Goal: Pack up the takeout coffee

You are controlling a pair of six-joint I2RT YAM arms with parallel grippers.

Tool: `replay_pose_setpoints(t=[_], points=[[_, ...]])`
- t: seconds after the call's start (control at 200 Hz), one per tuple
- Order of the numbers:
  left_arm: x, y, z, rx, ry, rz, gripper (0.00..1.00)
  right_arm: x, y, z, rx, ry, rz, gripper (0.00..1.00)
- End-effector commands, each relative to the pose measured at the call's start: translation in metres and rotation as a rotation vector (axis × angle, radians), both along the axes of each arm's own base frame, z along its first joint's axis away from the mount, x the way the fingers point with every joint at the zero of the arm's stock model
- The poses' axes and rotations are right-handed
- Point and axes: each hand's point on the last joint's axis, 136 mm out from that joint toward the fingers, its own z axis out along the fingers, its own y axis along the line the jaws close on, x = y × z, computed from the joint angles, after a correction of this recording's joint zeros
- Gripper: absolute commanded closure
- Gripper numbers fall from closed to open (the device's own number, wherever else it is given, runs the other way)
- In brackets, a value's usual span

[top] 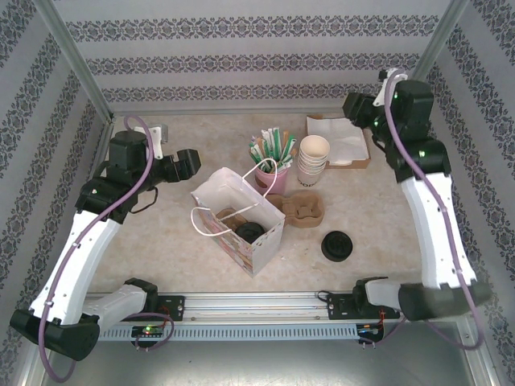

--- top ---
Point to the brown pulp cup carrier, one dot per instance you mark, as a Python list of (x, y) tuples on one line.
[(229, 221), (306, 217)]

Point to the black plastic cup lid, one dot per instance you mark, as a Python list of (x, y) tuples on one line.
[(249, 232), (337, 259), (337, 243)]

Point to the white paper carrier bag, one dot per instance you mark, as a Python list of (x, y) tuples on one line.
[(263, 253)]

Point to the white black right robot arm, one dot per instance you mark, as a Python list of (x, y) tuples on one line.
[(438, 233)]

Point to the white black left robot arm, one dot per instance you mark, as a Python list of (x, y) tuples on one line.
[(80, 249)]

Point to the white paper napkin stack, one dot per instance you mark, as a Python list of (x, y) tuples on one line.
[(338, 140)]

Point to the brown cardboard napkin tray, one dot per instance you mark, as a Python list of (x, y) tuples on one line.
[(350, 164)]

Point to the wooden stirrer stick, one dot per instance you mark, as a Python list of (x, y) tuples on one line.
[(287, 136)]

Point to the pink holder cup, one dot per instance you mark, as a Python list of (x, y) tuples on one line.
[(279, 181)]

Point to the small circuit board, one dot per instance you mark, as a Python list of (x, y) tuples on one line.
[(149, 331), (370, 329)]

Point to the grey sheet metal panel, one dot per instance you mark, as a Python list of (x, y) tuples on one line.
[(257, 362)]

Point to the aluminium frame side rail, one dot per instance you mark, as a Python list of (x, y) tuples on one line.
[(101, 149)]

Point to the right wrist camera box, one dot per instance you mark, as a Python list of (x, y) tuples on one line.
[(382, 94)]

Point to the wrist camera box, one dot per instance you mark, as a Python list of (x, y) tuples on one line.
[(161, 133), (382, 94)]

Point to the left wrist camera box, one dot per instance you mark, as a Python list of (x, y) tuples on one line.
[(161, 133)]

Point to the aluminium frame crossbar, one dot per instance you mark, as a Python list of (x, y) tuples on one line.
[(253, 112)]

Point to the aluminium frame post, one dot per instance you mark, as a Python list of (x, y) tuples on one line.
[(75, 60), (442, 32)]

